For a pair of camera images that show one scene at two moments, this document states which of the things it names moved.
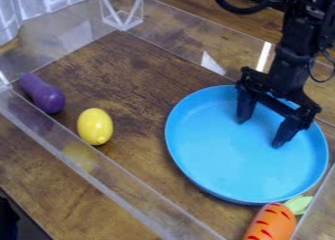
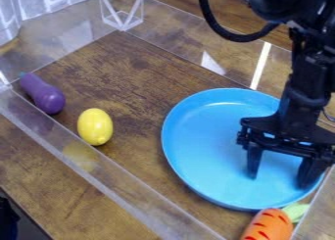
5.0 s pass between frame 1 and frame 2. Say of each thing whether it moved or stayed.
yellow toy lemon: stayed
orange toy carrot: moved
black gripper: moved
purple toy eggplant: stayed
